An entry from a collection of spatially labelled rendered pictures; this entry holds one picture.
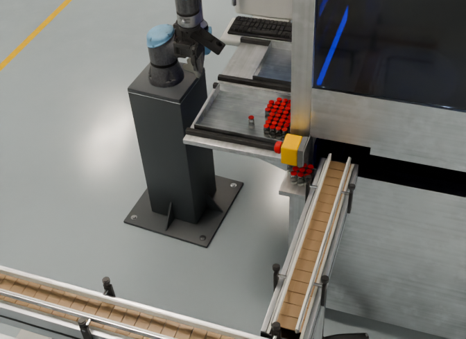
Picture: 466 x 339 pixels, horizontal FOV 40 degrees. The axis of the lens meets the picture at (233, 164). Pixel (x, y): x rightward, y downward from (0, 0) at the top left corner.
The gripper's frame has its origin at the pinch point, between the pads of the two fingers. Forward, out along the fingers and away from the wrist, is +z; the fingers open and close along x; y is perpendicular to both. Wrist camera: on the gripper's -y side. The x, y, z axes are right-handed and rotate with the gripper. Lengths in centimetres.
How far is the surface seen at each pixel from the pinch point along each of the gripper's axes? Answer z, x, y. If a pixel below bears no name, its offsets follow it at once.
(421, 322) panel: 94, 12, -90
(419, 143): 3, 12, -76
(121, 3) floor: 110, -212, 155
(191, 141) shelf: 21.6, 10.9, 1.1
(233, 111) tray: 21.4, -8.9, -7.9
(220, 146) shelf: 21.6, 10.8, -9.9
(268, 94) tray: 19.4, -19.6, -18.2
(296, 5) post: -39, 12, -37
